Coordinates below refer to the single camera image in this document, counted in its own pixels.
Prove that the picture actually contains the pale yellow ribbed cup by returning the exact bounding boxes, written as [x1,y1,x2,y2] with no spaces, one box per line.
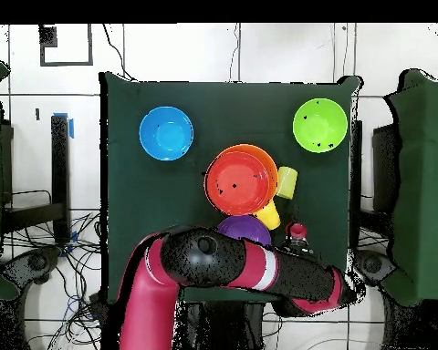
[276,166,299,201]

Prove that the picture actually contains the red plastic bowl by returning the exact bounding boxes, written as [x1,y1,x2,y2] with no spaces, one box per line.
[203,150,272,216]

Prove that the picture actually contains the large orange plastic bowl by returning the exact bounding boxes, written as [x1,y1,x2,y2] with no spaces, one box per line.
[214,143,279,211]

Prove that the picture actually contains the yellow plastic cup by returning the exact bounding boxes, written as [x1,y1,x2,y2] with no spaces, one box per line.
[253,199,281,232]

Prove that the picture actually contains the purple plastic bowl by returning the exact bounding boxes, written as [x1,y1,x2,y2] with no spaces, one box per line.
[216,214,273,247]

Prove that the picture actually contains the green plastic bowl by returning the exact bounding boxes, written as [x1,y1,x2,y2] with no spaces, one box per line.
[292,98,349,154]

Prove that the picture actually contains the dark green table cloth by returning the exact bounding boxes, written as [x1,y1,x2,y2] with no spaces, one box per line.
[99,71,362,305]

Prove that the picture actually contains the light blue plastic bowl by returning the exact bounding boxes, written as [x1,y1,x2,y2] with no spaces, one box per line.
[138,106,195,162]

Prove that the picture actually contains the black metal stand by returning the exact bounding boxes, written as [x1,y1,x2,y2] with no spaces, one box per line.
[0,113,72,245]

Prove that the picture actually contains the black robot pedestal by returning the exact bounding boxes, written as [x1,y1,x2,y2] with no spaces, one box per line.
[182,302,266,350]

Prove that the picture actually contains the thin black floor cable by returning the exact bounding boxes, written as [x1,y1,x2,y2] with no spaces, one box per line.
[228,24,241,82]
[101,24,137,82]

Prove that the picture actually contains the black square floor frame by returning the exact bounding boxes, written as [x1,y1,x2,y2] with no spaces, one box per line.
[38,24,95,67]

